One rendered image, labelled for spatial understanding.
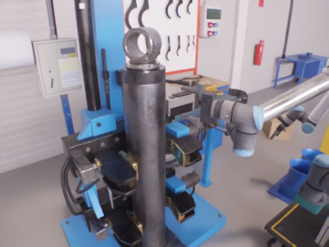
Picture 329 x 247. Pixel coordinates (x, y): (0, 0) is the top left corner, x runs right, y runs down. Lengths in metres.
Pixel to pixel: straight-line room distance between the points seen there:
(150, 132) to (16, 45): 1.05
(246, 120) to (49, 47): 1.37
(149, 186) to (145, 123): 0.39
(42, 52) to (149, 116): 0.97
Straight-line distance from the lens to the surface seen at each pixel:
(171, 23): 3.66
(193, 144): 1.33
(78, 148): 1.25
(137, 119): 1.05
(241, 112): 0.89
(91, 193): 1.45
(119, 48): 1.43
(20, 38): 1.69
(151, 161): 1.17
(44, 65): 1.73
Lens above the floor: 1.68
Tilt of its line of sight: 26 degrees down
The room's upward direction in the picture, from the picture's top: straight up
